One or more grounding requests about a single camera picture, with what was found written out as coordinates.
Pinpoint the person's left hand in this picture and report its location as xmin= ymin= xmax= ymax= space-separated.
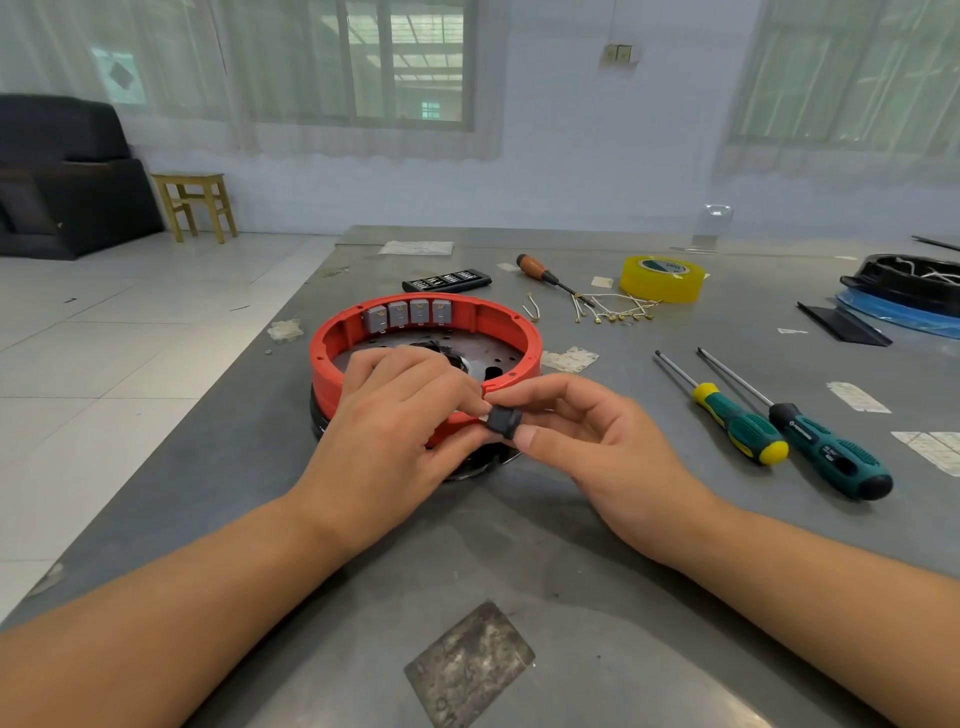
xmin=291 ymin=345 xmax=495 ymax=561

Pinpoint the person's right hand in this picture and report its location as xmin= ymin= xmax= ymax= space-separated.
xmin=483 ymin=372 xmax=726 ymax=572

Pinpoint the person's right forearm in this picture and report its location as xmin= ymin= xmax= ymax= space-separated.
xmin=673 ymin=504 xmax=960 ymax=728

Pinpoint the person's left forearm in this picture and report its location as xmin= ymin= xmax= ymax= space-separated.
xmin=0 ymin=487 xmax=355 ymax=728

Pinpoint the perforated metal disc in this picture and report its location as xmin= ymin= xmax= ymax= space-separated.
xmin=333 ymin=328 xmax=526 ymax=385

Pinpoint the black bit holder case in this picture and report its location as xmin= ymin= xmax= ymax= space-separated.
xmin=402 ymin=269 xmax=493 ymax=294

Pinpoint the white paper sheet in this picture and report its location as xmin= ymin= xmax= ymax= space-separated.
xmin=378 ymin=240 xmax=456 ymax=258

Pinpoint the yellow tape roll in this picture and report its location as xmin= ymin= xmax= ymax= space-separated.
xmin=618 ymin=255 xmax=708 ymax=305

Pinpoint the yellow wooden stool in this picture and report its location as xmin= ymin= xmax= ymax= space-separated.
xmin=150 ymin=172 xmax=240 ymax=245

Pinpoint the clear plastic holder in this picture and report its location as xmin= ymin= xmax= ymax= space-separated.
xmin=691 ymin=203 xmax=735 ymax=253

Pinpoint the window with white curtain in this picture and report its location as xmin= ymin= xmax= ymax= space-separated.
xmin=0 ymin=0 xmax=507 ymax=162
xmin=712 ymin=0 xmax=960 ymax=185

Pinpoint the black plastic strip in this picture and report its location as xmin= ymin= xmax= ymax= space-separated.
xmin=795 ymin=300 xmax=894 ymax=348

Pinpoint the black sofa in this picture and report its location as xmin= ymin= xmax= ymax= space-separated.
xmin=0 ymin=93 xmax=165 ymax=262

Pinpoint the blue round disc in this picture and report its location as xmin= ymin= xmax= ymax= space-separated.
xmin=835 ymin=288 xmax=960 ymax=341

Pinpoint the black round device shell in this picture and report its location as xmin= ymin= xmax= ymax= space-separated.
xmin=839 ymin=252 xmax=960 ymax=318

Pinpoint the red ring housing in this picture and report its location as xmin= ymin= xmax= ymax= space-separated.
xmin=309 ymin=292 xmax=543 ymax=451

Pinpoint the bundle of gold-tipped wires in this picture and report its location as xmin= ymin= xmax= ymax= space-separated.
xmin=573 ymin=291 xmax=663 ymax=325

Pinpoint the wooden handle screwdriver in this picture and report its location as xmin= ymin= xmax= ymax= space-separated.
xmin=516 ymin=252 xmax=595 ymax=303

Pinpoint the yellow green handle screwdriver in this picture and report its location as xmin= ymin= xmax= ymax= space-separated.
xmin=654 ymin=349 xmax=791 ymax=468

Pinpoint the black green handle screwdriver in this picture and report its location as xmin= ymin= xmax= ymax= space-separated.
xmin=696 ymin=346 xmax=895 ymax=502

